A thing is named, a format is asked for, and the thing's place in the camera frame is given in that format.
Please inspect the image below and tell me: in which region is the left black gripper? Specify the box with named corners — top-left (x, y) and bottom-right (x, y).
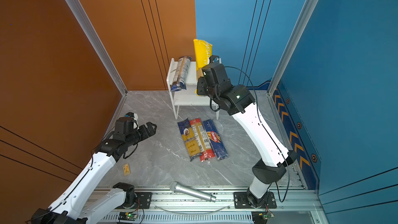
top-left (126, 121), bottom-right (157, 148)

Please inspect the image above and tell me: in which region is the yellow Pastatime spaghetti bag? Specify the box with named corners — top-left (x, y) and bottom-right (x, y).
top-left (193, 39), bottom-right (212, 96)

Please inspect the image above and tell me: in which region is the blue Ankara spaghetti bag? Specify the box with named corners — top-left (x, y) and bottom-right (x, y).
top-left (177, 119), bottom-right (202, 161)

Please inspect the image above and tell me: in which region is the clear labelled spaghetti bag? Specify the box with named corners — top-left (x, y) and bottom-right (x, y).
top-left (171, 56), bottom-right (192, 92)

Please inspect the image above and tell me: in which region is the red-ended clear spaghetti bag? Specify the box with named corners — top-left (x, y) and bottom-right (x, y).
top-left (190, 118), bottom-right (215, 162)

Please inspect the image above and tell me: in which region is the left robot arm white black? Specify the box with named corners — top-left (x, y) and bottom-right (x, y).
top-left (28, 122), bottom-right (157, 224)

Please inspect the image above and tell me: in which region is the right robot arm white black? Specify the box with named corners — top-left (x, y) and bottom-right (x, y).
top-left (197, 55), bottom-right (297, 208)

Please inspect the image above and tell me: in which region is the white two-tier metal shelf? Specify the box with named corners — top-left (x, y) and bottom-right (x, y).
top-left (166, 58), bottom-right (209, 119)

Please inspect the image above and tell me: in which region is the small yellow card box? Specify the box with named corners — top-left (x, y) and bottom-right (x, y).
top-left (122, 163), bottom-right (131, 176)

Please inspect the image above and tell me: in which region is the silver microphone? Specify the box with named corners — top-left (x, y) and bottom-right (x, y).
top-left (170, 181), bottom-right (217, 202)

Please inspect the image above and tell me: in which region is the blue Barilla spaghetti box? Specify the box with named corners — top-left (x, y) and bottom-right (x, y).
top-left (202, 119), bottom-right (228, 161)

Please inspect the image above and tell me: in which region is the left green circuit board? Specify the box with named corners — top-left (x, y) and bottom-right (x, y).
top-left (118, 212), bottom-right (138, 222)

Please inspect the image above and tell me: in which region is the green circuit board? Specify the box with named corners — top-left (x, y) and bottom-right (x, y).
top-left (251, 212), bottom-right (275, 224)
top-left (118, 212), bottom-right (138, 222)

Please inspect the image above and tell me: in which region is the right green circuit board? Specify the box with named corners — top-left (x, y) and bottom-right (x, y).
top-left (251, 212), bottom-right (275, 224)

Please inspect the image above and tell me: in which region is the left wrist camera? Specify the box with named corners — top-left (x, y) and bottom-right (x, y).
top-left (124, 112), bottom-right (138, 129)

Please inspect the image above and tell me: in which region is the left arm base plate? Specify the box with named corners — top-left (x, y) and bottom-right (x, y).
top-left (116, 192), bottom-right (152, 209)

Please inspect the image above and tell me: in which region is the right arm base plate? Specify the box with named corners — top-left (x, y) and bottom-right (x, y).
top-left (233, 191), bottom-right (277, 209)

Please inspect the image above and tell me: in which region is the aluminium front rail frame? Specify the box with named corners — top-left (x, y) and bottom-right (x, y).
top-left (99, 186), bottom-right (329, 224)

